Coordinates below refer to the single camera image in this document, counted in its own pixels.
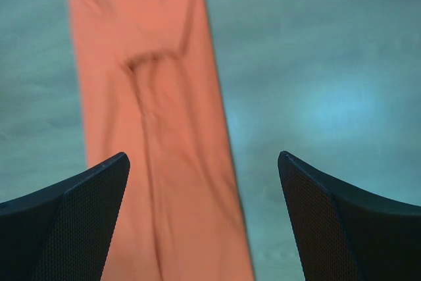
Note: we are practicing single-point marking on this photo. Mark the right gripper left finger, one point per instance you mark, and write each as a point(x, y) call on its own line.
point(64, 231)

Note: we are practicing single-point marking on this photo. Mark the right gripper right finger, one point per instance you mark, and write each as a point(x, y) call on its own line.
point(343, 232)

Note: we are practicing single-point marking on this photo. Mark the orange t shirt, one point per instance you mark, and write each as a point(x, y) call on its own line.
point(149, 87)

